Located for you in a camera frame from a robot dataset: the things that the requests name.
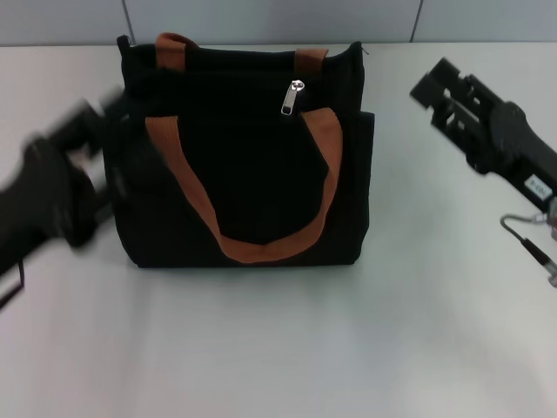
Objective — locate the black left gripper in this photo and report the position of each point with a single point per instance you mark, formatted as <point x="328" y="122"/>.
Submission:
<point x="39" y="209"/>

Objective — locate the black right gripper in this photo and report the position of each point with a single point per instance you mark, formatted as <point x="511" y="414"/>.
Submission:
<point x="518" y="148"/>

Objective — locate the silver zipper pull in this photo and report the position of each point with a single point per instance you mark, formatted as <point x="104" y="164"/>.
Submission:
<point x="290" y="99"/>

